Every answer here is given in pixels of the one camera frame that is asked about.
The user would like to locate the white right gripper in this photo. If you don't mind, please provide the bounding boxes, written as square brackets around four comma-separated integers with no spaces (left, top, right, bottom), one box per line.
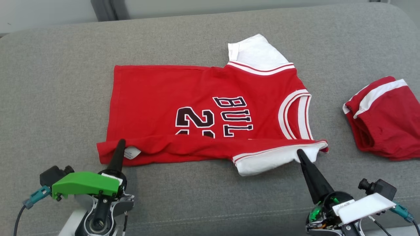
[297,149,397,230]

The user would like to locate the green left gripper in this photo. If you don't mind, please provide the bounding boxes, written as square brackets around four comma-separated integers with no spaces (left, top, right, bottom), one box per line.
[52,139,127,201]

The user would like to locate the red jersey with white sleeves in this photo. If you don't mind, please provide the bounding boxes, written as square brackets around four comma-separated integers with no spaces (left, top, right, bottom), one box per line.
[96,33,329,177]

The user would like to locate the red shorts with white stripe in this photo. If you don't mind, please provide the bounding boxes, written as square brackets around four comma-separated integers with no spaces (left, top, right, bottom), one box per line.
[342,76,420,161]

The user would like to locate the grey fabric sofa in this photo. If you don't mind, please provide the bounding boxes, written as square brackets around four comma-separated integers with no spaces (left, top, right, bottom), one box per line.
[0,3,420,236]

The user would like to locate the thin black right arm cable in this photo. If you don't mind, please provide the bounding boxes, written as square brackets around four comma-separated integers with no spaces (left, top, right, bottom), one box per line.
[367,216,393,236]

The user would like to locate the left cable with teal plug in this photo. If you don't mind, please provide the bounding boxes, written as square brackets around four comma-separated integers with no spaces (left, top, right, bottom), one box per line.
[12,185,52,236]

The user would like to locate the cable with teal plug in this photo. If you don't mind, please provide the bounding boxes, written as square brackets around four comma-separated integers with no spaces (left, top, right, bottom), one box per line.
[12,185,52,236]
[390,202,420,236]

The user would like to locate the right cable with teal plug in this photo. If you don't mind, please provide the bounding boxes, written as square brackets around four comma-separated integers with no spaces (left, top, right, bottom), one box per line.
[390,202,420,236]

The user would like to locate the grey partition post with feet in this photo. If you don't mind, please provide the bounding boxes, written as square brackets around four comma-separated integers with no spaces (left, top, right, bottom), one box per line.
[91,0,130,22]

